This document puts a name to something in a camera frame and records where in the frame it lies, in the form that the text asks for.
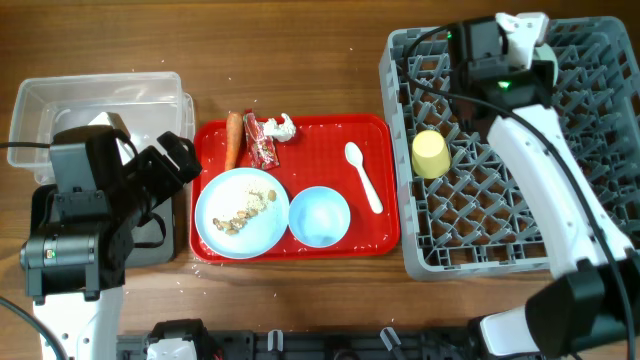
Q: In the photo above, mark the light blue plate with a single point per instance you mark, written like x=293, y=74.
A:
x=261, y=233

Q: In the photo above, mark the grey dishwasher rack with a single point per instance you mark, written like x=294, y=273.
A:
x=473, y=219

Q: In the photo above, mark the peanut scraps on plate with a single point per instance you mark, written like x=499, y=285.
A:
x=243, y=207

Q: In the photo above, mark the orange carrot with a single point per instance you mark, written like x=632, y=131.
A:
x=234, y=132

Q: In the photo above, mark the yellow cup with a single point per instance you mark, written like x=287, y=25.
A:
x=430, y=155

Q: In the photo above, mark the black tray bin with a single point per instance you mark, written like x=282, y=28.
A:
x=151, y=247

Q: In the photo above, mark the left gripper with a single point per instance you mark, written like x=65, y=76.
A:
x=169, y=178

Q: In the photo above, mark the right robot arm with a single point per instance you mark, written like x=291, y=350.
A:
x=503, y=77

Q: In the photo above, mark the light blue bowl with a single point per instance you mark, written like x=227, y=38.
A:
x=319, y=217

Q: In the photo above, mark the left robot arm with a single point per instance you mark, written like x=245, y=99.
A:
x=82, y=232

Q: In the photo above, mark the white plastic spoon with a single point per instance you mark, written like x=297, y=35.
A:
x=355, y=157

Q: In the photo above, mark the red snack wrapper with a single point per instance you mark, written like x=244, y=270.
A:
x=261, y=148

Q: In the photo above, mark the clear plastic bin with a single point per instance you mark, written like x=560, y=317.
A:
x=145, y=105

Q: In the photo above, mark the white tissue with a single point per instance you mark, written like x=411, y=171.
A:
x=281, y=132

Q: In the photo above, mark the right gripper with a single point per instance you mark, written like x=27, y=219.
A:
x=463, y=113

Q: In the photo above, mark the green bowl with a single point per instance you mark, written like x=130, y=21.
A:
x=545, y=65

